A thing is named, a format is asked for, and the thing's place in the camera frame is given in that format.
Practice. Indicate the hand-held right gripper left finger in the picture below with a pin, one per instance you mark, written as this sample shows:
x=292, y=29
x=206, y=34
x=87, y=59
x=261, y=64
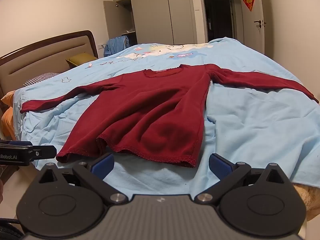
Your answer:
x=103, y=165

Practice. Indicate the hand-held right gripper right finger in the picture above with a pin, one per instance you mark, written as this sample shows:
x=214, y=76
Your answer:
x=220, y=166

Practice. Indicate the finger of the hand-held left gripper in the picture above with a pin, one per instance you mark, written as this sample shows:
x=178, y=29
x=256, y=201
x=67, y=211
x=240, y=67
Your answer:
x=45, y=152

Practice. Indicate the dark red sweater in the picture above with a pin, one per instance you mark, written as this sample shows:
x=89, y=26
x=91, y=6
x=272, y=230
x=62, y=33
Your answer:
x=150, y=105

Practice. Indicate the orange bed sheet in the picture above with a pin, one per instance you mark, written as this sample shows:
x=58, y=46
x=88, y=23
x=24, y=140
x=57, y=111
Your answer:
x=7, y=120

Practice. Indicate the light blue printed blanket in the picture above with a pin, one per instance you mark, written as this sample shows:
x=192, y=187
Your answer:
x=250, y=130

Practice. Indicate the houndstooth pillow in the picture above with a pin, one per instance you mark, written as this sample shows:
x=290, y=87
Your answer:
x=41, y=78

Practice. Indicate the brown padded bed headboard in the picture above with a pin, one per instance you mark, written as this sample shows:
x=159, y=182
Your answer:
x=37, y=60

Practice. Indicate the olive green pillow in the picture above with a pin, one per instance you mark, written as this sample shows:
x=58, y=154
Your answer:
x=80, y=60

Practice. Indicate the blue garment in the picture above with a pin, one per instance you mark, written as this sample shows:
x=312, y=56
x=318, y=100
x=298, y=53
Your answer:
x=116, y=45

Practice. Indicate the white room door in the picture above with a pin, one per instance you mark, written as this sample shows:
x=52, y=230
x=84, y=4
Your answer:
x=250, y=32

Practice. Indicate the white cloth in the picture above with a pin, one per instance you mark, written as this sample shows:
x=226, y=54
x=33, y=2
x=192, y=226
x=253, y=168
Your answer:
x=130, y=30

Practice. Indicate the open grey wardrobe door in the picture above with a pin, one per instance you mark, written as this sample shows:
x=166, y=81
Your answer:
x=111, y=20

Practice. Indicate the grey wardrobe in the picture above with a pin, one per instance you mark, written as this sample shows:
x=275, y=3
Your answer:
x=155, y=12

